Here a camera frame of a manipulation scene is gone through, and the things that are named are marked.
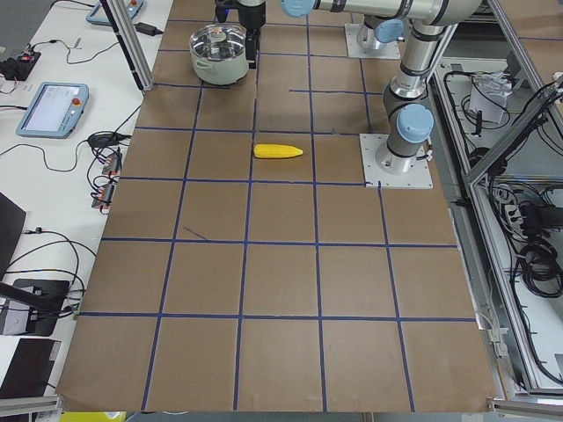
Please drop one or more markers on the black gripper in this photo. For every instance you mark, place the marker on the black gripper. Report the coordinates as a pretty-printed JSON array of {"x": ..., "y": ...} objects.
[{"x": 252, "y": 18}]

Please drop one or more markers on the glass pot lid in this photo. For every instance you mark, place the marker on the glass pot lid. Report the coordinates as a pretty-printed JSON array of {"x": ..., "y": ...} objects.
[{"x": 218, "y": 42}]

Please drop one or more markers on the yellow corn cob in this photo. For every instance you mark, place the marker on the yellow corn cob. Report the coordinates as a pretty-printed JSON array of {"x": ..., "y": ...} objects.
[{"x": 276, "y": 151}]

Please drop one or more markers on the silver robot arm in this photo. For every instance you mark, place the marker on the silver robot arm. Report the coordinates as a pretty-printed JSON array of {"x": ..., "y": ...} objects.
[
  {"x": 376, "y": 32},
  {"x": 411, "y": 124}
]

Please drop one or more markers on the pale green cooking pot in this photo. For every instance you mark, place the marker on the pale green cooking pot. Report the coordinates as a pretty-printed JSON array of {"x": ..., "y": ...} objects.
[{"x": 220, "y": 73}]

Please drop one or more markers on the black power adapter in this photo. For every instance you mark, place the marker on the black power adapter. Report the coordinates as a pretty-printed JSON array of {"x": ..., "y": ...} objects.
[{"x": 148, "y": 29}]

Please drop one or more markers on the blue teach pendant tablet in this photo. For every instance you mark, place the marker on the blue teach pendant tablet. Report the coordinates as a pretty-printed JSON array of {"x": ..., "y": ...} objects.
[{"x": 54, "y": 111}]

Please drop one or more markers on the white paper bag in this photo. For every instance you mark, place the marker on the white paper bag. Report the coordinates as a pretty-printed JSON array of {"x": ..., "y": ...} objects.
[{"x": 489, "y": 96}]

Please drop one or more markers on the black box device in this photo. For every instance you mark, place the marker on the black box device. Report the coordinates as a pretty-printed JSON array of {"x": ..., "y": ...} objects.
[{"x": 30, "y": 368}]

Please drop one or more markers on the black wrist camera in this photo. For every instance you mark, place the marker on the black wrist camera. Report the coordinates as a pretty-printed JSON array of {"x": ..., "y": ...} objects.
[{"x": 222, "y": 8}]

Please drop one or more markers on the aluminium frame post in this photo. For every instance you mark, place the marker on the aluminium frame post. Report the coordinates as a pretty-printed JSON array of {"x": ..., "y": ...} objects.
[{"x": 130, "y": 45}]

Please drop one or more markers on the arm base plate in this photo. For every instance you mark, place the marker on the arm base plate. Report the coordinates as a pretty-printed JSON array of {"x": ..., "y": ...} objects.
[
  {"x": 382, "y": 169},
  {"x": 388, "y": 52}
]

